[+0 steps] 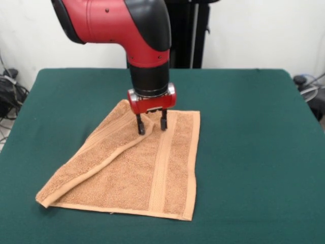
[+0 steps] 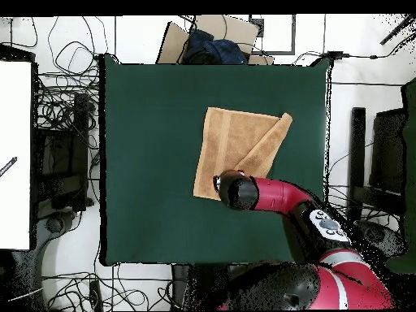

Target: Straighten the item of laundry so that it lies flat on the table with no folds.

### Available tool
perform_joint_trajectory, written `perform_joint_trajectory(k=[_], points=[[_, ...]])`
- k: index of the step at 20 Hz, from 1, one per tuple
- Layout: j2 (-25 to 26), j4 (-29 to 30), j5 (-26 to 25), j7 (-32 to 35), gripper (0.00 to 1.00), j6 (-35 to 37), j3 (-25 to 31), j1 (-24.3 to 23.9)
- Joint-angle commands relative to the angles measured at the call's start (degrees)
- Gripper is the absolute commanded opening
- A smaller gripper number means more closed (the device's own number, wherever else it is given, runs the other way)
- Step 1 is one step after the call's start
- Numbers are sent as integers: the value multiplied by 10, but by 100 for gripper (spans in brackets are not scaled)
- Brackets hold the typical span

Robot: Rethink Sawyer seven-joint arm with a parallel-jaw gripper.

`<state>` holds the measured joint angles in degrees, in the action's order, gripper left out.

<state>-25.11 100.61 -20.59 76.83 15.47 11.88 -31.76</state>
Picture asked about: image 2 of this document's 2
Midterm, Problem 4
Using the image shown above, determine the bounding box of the tan terry towel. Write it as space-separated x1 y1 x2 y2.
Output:
193 106 293 202

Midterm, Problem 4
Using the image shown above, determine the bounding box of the dark green table cloth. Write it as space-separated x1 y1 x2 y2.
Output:
98 53 333 267

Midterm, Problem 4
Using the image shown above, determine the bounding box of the dark blue garment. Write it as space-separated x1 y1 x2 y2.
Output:
180 28 249 65

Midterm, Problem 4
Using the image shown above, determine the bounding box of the black chair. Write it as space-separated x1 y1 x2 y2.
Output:
346 106 407 223
33 93 96 212

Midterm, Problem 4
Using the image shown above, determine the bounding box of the brown cardboard box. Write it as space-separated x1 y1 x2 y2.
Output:
155 14 275 66

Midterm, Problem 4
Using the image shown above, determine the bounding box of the black power strip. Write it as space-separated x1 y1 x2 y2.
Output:
88 279 104 312

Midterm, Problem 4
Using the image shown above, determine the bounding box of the grey office chair base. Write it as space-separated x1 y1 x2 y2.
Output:
353 219 408 261
35 209 82 258

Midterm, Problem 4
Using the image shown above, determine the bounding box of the green cloth over furniture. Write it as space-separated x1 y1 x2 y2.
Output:
384 76 416 275

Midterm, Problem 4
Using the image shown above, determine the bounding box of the black strip with white marks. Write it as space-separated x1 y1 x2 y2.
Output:
0 156 18 178

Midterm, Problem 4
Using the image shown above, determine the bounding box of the white desk top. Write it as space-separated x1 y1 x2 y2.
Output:
0 60 33 250

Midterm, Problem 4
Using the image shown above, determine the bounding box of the black tripod leg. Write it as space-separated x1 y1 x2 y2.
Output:
379 14 416 46

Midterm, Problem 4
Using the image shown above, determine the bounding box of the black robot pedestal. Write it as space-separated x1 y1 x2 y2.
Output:
171 263 241 311

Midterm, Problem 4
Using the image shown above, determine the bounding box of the black cable tangle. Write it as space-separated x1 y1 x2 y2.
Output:
35 15 102 150
41 271 173 311

